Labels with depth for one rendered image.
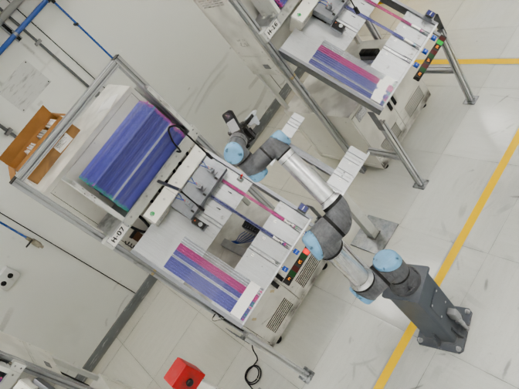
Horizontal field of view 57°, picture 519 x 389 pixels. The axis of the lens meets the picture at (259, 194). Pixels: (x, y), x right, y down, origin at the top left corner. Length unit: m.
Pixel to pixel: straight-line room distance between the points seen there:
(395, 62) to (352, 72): 0.28
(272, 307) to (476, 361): 1.18
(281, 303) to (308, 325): 0.24
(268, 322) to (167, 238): 0.90
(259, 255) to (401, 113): 1.58
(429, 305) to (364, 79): 1.33
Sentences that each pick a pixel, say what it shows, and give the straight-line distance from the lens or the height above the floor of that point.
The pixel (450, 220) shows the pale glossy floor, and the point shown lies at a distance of 3.16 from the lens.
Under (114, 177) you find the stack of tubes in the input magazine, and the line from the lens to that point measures 2.46.
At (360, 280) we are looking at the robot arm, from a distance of 2.13.
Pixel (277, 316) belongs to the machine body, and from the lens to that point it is 3.15.
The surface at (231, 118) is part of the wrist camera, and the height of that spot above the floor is 1.58.
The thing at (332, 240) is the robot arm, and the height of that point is 1.14.
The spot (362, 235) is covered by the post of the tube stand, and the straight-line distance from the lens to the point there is 3.34.
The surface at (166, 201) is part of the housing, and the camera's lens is 2.60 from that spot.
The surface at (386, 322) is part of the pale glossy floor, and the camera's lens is 2.99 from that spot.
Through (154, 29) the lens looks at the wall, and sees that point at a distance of 4.18.
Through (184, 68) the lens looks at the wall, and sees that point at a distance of 4.29.
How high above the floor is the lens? 2.52
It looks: 37 degrees down
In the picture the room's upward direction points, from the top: 46 degrees counter-clockwise
